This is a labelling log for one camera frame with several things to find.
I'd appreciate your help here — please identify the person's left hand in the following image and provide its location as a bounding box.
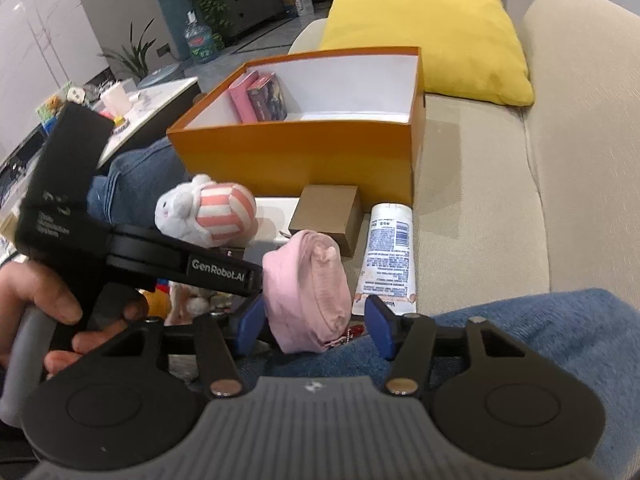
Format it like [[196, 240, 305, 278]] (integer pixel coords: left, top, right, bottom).
[[0, 259, 151, 376]]

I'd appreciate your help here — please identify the yellow cushion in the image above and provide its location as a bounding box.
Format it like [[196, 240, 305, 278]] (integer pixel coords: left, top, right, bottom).
[[320, 0, 535, 107]]

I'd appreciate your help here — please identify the brown cardboard box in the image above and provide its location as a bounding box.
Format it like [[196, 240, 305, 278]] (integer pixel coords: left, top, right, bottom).
[[288, 185, 363, 258]]

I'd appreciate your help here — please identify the yellow and blue plush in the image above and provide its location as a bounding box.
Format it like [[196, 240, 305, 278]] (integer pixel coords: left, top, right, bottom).
[[145, 285, 172, 320]]

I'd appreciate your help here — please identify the orange cardboard box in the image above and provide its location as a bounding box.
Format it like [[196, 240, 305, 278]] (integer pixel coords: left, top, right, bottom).
[[166, 46, 427, 213]]

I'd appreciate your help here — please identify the potted green plant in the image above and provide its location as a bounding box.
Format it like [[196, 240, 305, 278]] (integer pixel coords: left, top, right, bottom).
[[102, 20, 156, 83]]

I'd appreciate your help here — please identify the white coffee table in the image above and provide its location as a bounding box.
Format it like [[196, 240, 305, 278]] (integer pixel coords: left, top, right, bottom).
[[0, 76, 202, 261]]

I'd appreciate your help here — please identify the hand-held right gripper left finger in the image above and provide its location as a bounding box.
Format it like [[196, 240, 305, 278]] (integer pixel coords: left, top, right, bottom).
[[97, 296, 264, 398]]

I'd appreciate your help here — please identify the large water bottle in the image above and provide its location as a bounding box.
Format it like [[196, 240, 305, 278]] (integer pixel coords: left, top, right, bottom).
[[182, 10, 221, 65]]

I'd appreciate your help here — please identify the pink striped bunny plush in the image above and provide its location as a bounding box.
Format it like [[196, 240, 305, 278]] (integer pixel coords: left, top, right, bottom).
[[154, 174, 258, 248]]

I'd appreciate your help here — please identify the red keychain charm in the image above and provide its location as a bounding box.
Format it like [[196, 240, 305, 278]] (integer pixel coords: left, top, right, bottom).
[[325, 322, 368, 351]]

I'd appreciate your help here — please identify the person's left leg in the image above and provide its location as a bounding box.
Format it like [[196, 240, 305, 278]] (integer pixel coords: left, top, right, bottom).
[[86, 137, 201, 241]]

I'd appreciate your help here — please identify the pink book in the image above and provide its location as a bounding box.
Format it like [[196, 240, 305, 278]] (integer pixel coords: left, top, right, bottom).
[[228, 71, 261, 123]]

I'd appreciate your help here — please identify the person's leg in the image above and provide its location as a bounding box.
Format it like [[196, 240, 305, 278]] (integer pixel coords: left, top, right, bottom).
[[235, 287, 640, 476], [86, 137, 201, 241]]

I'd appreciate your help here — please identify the pink plush hat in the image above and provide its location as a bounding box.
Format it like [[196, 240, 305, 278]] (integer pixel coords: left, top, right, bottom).
[[261, 230, 353, 355]]

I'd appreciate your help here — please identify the round grey stool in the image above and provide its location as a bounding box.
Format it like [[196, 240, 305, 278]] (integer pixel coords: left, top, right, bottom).
[[136, 66, 182, 88]]

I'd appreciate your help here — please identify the beige sofa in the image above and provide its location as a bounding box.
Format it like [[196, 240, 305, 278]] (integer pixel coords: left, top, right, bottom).
[[287, 0, 640, 321]]

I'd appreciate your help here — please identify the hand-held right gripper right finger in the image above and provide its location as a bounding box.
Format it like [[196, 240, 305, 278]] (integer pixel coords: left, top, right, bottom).
[[364, 295, 528, 397]]

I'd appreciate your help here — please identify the dark purple card box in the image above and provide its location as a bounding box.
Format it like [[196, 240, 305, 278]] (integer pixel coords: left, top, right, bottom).
[[246, 73, 288, 122]]

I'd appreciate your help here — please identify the white cup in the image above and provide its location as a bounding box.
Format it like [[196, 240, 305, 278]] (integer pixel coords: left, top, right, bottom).
[[100, 81, 132, 115]]

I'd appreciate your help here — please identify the person's right leg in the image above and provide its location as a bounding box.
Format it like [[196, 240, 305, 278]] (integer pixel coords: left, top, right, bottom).
[[235, 287, 640, 476]]

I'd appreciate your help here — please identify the white lotion tube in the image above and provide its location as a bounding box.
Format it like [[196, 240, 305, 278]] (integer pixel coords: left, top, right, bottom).
[[351, 202, 418, 317]]

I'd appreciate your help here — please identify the white flat box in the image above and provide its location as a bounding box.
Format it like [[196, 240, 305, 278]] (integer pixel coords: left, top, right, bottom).
[[245, 196, 301, 261]]

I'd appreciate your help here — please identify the green snack packet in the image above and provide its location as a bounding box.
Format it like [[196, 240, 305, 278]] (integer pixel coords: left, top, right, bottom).
[[35, 85, 88, 126]]

